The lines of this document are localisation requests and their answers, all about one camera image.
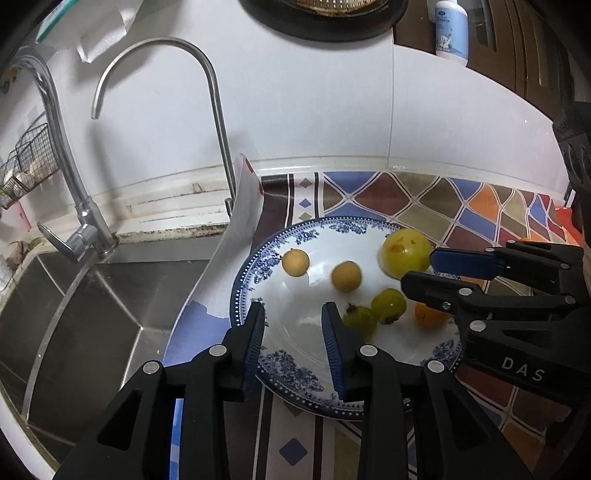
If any black frying pan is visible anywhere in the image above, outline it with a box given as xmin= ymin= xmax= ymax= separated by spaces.
xmin=238 ymin=0 xmax=410 ymax=44

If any stainless steel sink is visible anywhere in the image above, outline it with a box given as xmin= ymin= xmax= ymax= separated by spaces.
xmin=0 ymin=231 xmax=227 ymax=444

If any blue-rimmed white plate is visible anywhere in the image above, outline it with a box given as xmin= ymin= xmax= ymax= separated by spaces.
xmin=229 ymin=216 xmax=462 ymax=422

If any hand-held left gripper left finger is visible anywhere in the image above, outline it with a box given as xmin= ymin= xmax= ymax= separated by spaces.
xmin=53 ymin=300 xmax=267 ymax=480

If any green paper towel pack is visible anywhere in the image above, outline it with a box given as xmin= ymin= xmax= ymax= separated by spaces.
xmin=34 ymin=0 xmax=144 ymax=63

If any small green tomato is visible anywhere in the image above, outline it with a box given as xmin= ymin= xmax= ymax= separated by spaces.
xmin=342 ymin=303 xmax=378 ymax=339
xmin=372 ymin=288 xmax=407 ymax=325

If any black wire basket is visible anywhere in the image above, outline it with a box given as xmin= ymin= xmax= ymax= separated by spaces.
xmin=0 ymin=111 xmax=61 ymax=210

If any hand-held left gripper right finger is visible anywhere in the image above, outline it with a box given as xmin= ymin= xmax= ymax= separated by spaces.
xmin=321 ymin=301 xmax=536 ymax=480

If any slim gooseneck faucet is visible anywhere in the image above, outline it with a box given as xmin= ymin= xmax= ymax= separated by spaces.
xmin=91 ymin=38 xmax=238 ymax=217

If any white pump bottle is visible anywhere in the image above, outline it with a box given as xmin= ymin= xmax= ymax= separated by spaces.
xmin=434 ymin=0 xmax=470 ymax=63

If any chrome pull-down faucet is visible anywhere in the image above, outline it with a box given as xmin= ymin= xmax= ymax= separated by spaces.
xmin=14 ymin=46 xmax=120 ymax=264

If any yellow-green bruised apple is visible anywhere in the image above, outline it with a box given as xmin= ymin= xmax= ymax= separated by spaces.
xmin=381 ymin=228 xmax=435 ymax=280

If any small orange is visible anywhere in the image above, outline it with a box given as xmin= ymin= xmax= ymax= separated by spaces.
xmin=414 ymin=302 xmax=450 ymax=329

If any dark wooden window frame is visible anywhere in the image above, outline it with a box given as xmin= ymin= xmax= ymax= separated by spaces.
xmin=392 ymin=0 xmax=573 ymax=121

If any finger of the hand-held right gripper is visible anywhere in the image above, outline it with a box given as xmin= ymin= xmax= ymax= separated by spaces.
xmin=400 ymin=270 xmax=579 ymax=325
xmin=429 ymin=240 xmax=585 ymax=297

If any colourful diamond-pattern tablecloth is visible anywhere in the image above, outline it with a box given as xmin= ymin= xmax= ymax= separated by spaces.
xmin=164 ymin=152 xmax=591 ymax=480

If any small tan longan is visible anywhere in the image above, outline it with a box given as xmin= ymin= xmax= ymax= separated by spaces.
xmin=282 ymin=248 xmax=309 ymax=278
xmin=331 ymin=261 xmax=364 ymax=292

